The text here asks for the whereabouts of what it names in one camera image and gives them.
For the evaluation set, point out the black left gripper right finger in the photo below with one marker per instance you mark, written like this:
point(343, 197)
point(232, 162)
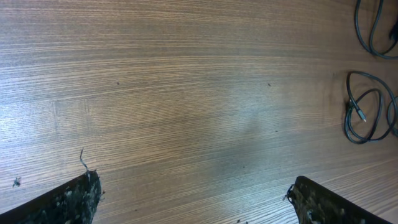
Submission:
point(315, 204)

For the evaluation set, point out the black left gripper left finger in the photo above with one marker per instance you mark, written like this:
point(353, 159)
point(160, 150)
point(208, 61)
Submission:
point(75, 201)

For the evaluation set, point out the black USB cable gold plug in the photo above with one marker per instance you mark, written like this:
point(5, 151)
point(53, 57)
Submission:
point(390, 116)

